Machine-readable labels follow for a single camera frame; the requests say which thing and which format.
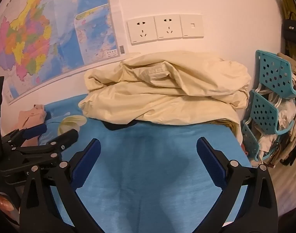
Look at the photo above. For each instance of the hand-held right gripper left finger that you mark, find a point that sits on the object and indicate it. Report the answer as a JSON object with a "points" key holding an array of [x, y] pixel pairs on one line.
{"points": [[88, 162]]}

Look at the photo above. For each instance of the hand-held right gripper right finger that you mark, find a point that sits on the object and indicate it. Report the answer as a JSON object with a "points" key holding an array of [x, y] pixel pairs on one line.
{"points": [[209, 161]]}

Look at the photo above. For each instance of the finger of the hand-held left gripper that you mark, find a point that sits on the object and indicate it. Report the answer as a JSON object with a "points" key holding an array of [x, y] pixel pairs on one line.
{"points": [[35, 129], [66, 137]]}

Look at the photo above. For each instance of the cream large garment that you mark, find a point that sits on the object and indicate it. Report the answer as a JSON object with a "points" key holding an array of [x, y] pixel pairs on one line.
{"points": [[162, 97]]}

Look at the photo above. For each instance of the person's left hand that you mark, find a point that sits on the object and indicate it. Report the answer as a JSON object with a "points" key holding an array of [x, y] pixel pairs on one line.
{"points": [[1, 201]]}

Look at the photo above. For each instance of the pink folded garment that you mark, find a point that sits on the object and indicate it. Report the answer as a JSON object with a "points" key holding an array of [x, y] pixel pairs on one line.
{"points": [[31, 116]]}

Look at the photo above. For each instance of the olive jacket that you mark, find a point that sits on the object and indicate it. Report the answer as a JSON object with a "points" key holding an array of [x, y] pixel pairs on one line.
{"points": [[229, 124]]}

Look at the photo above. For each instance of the blue bed sheet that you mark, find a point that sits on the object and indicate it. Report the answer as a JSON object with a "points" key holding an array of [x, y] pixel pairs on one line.
{"points": [[148, 165]]}

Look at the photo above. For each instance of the white cloth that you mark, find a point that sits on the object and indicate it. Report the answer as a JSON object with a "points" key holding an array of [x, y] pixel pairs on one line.
{"points": [[286, 114]]}

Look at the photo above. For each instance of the teal plastic storage rack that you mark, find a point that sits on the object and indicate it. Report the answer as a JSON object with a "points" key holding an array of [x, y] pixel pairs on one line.
{"points": [[271, 72]]}

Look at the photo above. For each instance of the beige cloth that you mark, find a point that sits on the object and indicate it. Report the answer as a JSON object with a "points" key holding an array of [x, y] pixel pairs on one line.
{"points": [[291, 65]]}

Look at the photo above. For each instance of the yellow black patterned fabric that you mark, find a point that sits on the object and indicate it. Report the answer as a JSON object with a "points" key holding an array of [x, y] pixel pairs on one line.
{"points": [[290, 4]]}

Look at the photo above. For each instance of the colourful wall map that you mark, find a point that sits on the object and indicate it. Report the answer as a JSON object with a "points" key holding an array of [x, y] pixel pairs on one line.
{"points": [[53, 29]]}

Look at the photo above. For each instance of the white wall socket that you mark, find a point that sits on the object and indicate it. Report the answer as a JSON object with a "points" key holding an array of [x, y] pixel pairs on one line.
{"points": [[168, 28], [141, 30]]}

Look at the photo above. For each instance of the black bag on wall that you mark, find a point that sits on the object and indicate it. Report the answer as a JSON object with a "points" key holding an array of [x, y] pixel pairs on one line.
{"points": [[292, 29]]}

